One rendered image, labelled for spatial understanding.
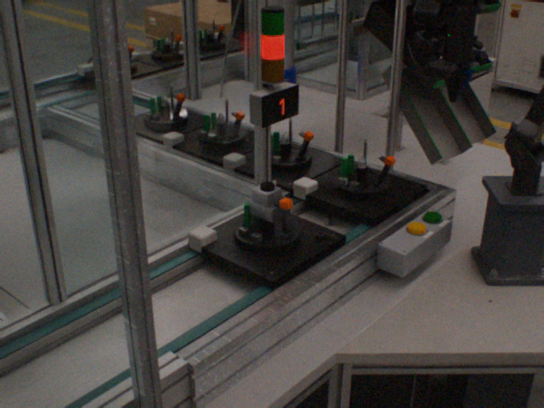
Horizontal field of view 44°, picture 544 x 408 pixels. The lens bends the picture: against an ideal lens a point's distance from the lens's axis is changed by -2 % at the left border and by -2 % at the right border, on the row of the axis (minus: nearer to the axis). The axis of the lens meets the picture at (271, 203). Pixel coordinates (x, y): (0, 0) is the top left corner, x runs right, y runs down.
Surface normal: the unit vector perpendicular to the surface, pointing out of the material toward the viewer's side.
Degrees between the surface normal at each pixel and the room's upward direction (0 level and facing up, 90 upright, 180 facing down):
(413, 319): 0
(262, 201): 90
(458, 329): 0
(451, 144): 45
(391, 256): 90
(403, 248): 0
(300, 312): 90
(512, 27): 90
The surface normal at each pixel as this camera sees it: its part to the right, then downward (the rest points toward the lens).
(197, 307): 0.00, -0.90
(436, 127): 0.44, -0.39
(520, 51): -0.71, 0.31
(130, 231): 0.75, 0.29
